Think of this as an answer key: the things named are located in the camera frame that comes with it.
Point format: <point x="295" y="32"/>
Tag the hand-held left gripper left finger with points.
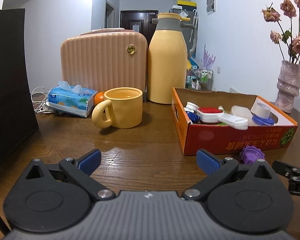
<point x="90" y="161"/>

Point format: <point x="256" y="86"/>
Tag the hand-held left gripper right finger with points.
<point x="208" y="162"/>

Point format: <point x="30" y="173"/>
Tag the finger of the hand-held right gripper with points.
<point x="283" y="168"/>

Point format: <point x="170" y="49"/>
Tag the red cardboard box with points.
<point x="215" y="140"/>

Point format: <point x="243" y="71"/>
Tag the purple bottle cap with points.
<point x="251" y="153"/>

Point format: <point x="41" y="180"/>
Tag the white red lint brush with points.
<point x="210" y="111"/>

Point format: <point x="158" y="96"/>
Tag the blue round lid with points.
<point x="262" y="121"/>

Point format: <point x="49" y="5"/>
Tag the white plastic jar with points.
<point x="240" y="111"/>

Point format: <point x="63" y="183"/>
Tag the yellow ceramic mug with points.
<point x="125" y="110"/>

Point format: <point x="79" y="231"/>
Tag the blue tissue pack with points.
<point x="70" y="102"/>

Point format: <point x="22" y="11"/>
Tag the small orange tangerine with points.
<point x="99" y="98"/>

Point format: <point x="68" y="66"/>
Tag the pink textured vase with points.
<point x="288" y="87"/>

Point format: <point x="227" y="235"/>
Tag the pink ribbed suitcase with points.
<point x="97" y="65"/>

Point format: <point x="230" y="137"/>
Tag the yellow thermos jug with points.
<point x="166" y="67"/>

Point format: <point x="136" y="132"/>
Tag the paper note on door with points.
<point x="136" y="28"/>

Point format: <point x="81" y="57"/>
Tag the white folded umbrella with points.
<point x="195" y="17"/>

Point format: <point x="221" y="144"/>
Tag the dark entrance door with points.
<point x="127" y="20"/>

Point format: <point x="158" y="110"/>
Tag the grey side door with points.
<point x="109" y="13"/>

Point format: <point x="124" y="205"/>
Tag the grey refrigerator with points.
<point x="188" y="13"/>

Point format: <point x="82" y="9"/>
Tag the yellow black box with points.
<point x="187" y="4"/>

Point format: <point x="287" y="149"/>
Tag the white wall outlet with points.
<point x="218" y="69"/>

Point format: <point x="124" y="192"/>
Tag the purple wall decal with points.
<point x="208" y="58"/>

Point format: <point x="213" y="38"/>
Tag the white wall panel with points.
<point x="211" y="3"/>

